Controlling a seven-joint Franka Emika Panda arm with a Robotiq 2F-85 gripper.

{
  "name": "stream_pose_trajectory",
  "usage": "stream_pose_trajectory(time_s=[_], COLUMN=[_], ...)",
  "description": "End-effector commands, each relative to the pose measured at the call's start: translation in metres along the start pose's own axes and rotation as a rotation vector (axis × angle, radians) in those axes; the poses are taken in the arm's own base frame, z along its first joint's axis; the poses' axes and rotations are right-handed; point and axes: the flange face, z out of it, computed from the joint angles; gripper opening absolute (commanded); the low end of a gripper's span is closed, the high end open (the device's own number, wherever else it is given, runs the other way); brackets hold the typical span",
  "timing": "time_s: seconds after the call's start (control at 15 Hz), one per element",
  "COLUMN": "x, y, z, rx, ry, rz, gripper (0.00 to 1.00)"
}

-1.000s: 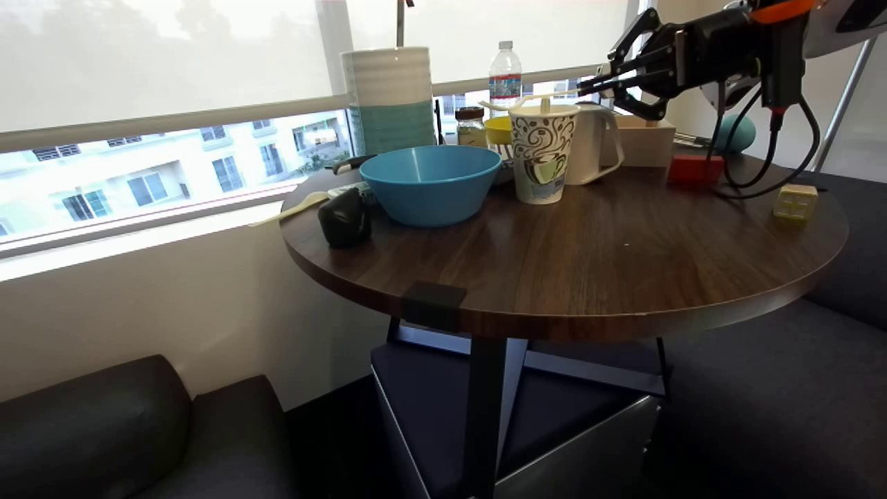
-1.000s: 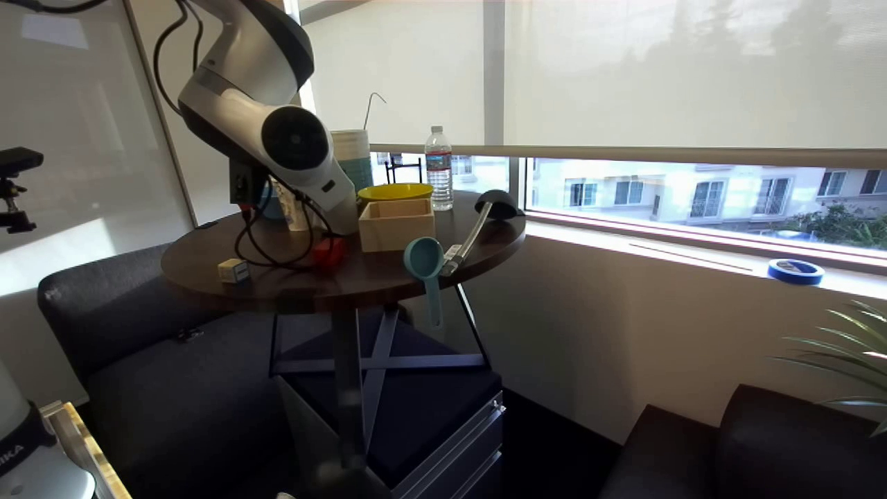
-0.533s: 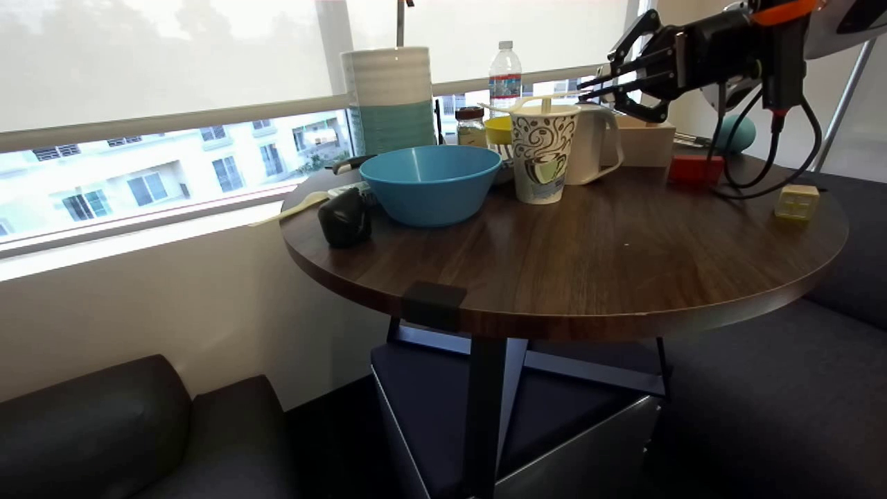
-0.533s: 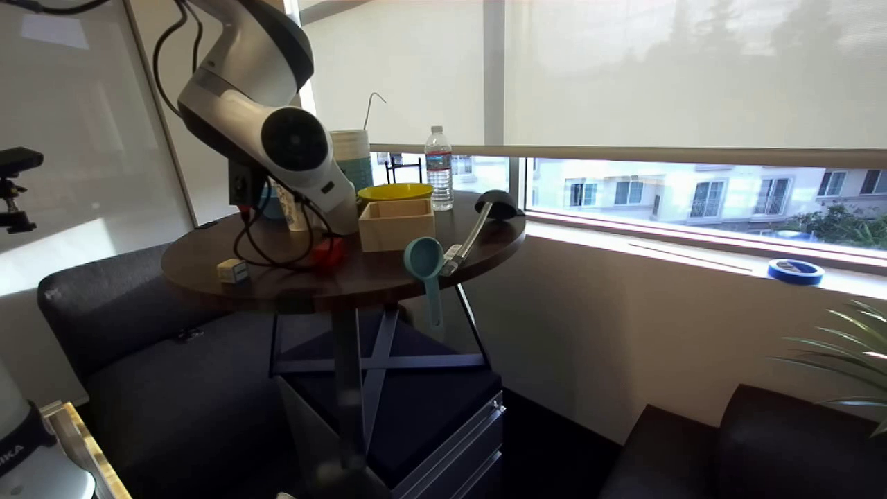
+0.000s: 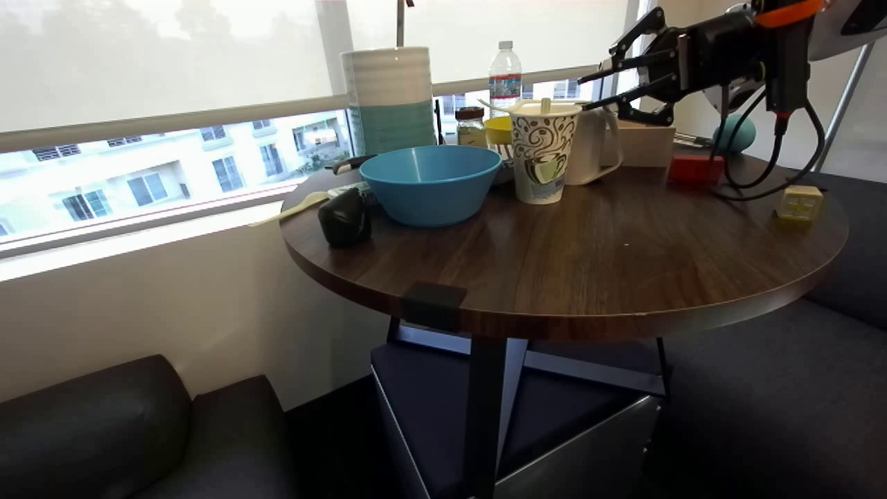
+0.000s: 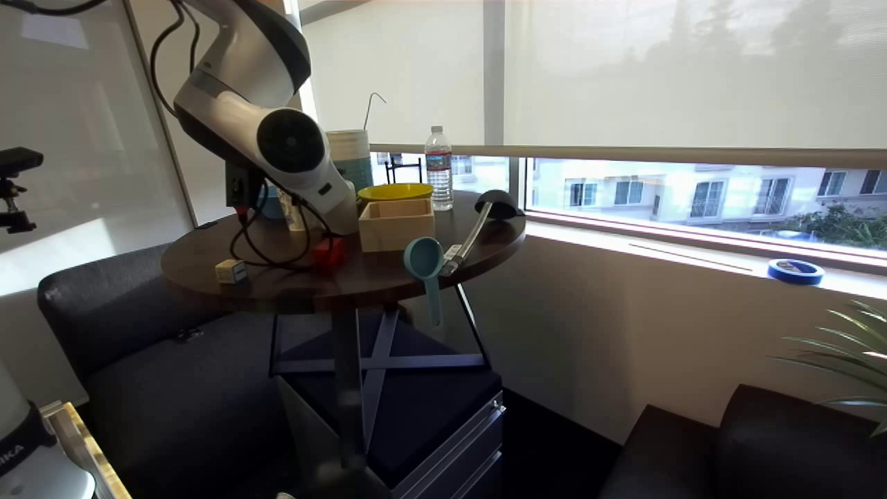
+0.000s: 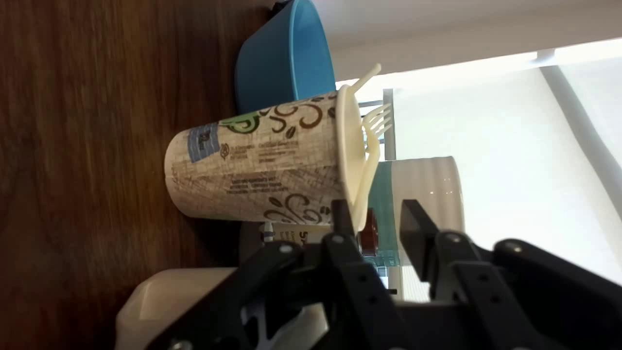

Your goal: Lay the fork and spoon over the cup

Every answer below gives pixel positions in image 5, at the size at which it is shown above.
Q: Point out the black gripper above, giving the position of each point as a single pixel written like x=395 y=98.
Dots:
x=728 y=52

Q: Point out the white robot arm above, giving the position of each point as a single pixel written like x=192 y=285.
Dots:
x=855 y=23

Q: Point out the patterned paper cup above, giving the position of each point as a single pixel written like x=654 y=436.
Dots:
x=541 y=161

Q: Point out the cream open box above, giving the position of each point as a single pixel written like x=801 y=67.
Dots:
x=648 y=146

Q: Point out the teal ball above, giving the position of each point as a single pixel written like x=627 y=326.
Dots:
x=739 y=138

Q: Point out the white plastic pitcher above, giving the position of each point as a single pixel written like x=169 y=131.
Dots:
x=599 y=149

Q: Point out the orange red block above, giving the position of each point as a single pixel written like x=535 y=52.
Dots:
x=693 y=172

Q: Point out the clear water bottle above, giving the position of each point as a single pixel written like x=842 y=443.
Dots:
x=506 y=73

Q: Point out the yellow bowl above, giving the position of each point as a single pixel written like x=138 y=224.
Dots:
x=498 y=131

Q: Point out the grey metal pole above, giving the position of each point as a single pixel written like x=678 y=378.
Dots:
x=835 y=125

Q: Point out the small wooden block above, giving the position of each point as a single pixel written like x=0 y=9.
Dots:
x=799 y=207

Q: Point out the spice jar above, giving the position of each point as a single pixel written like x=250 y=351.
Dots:
x=470 y=129

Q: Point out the white roller blind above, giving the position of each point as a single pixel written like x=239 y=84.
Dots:
x=140 y=57
x=460 y=28

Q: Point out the blue plastic bowl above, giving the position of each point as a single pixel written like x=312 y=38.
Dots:
x=431 y=189

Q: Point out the thin bent rod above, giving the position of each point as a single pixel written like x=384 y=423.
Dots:
x=402 y=23

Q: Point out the white teal ribbed container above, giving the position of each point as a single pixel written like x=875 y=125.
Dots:
x=390 y=100

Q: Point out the black tape patch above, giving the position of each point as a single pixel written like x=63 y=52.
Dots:
x=433 y=306

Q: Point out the dark grey sofa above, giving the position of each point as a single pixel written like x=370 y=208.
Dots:
x=786 y=389

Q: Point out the black rounded object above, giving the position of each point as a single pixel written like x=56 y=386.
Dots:
x=344 y=221

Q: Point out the dark metal table base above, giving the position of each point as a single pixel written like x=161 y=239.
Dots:
x=485 y=416

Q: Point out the black leather armchair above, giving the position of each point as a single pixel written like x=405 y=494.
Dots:
x=93 y=433

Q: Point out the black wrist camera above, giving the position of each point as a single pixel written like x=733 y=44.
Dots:
x=793 y=59

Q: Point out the white window frame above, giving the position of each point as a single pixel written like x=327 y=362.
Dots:
x=334 y=57

